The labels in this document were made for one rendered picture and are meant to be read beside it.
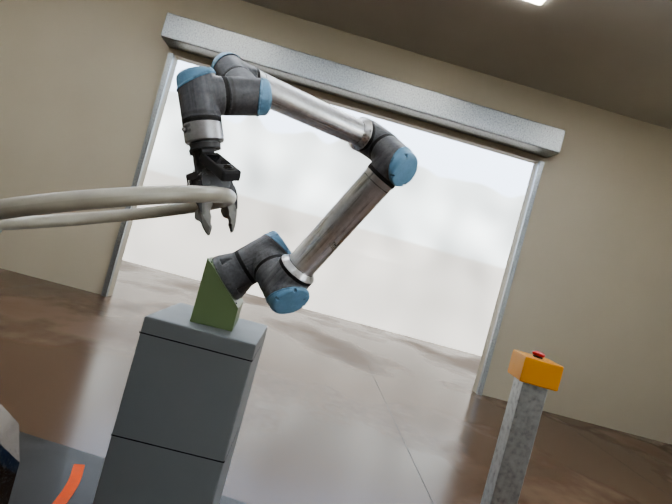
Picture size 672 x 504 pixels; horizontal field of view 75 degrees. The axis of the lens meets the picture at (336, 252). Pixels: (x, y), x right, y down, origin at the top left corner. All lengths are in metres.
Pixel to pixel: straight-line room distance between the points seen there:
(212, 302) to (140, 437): 0.51
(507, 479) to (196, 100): 1.39
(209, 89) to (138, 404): 1.11
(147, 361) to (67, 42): 5.53
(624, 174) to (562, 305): 1.90
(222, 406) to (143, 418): 0.27
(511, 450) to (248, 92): 1.29
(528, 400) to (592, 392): 5.34
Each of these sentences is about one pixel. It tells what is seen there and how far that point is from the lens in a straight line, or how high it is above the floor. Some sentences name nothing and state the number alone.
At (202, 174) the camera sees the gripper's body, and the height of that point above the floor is 1.32.
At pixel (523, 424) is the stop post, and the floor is 0.87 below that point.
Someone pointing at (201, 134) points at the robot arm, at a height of 1.41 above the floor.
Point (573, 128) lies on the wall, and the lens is 6.68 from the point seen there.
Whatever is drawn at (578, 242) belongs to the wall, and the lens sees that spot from 6.52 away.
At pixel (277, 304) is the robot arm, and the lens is 1.57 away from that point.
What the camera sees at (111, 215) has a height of 1.17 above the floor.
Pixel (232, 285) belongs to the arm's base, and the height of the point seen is 1.01.
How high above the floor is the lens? 1.22
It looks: 1 degrees up
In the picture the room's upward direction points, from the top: 15 degrees clockwise
